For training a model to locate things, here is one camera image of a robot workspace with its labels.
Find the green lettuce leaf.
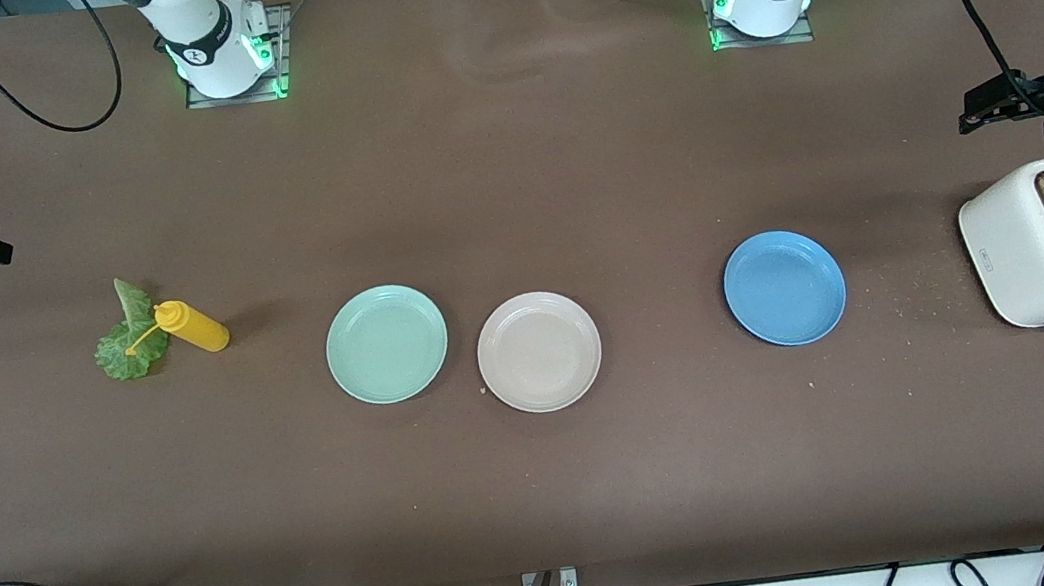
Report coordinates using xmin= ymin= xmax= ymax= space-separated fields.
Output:
xmin=85 ymin=272 xmax=176 ymax=385

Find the blue plate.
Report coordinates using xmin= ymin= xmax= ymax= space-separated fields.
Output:
xmin=717 ymin=222 xmax=854 ymax=355

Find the mint green plate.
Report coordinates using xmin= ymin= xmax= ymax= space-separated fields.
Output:
xmin=318 ymin=277 xmax=457 ymax=412

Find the beige plate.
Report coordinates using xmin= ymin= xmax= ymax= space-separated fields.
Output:
xmin=470 ymin=284 xmax=610 ymax=421

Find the yellow squeeze bottle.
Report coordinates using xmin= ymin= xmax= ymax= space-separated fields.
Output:
xmin=118 ymin=292 xmax=233 ymax=365

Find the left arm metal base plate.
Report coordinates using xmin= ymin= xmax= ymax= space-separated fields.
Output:
xmin=700 ymin=0 xmax=818 ymax=56

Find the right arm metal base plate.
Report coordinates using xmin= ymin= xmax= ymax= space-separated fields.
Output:
xmin=173 ymin=1 xmax=303 ymax=113

